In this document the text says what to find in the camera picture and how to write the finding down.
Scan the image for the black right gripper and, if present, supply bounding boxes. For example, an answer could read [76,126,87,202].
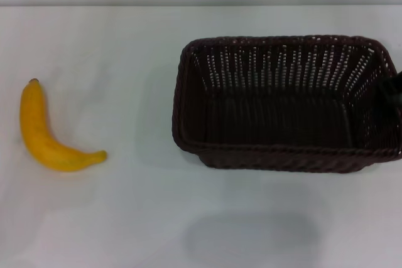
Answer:
[377,70,402,106]

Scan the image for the dark woven plastic basket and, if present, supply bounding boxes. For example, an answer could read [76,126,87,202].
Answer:
[171,35,402,175]

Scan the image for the yellow banana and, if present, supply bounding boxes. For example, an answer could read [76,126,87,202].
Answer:
[19,78,109,173]

